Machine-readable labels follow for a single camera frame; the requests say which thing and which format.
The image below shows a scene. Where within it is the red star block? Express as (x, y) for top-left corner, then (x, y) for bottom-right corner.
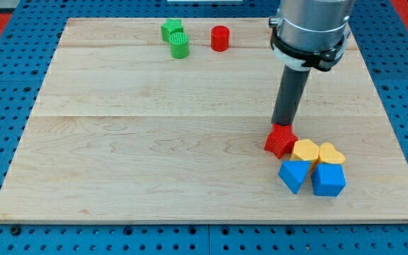
(264, 123), (298, 159)

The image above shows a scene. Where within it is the yellow pentagon block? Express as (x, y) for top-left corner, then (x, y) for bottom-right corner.
(290, 139), (319, 165)

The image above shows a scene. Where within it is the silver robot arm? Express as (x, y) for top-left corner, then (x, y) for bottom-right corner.
(268, 0), (355, 126)

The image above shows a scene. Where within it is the yellow heart block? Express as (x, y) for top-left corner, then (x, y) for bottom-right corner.
(318, 142), (346, 164)

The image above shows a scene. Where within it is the green cylinder block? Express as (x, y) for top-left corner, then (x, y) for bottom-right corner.
(169, 32), (189, 59)

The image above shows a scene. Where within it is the green star block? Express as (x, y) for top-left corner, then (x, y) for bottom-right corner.
(161, 18), (183, 42)

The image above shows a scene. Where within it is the wooden board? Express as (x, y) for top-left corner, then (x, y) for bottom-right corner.
(0, 18), (408, 225)

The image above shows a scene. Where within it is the blue cube block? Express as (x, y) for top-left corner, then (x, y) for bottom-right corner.
(311, 163), (346, 197)

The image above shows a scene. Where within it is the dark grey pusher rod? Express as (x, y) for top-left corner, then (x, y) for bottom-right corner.
(271, 66), (310, 126)

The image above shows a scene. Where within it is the red cylinder block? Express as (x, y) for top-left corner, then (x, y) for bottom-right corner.
(210, 25), (230, 52)

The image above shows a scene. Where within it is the blue triangle block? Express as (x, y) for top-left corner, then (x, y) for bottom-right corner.
(278, 161), (311, 194)

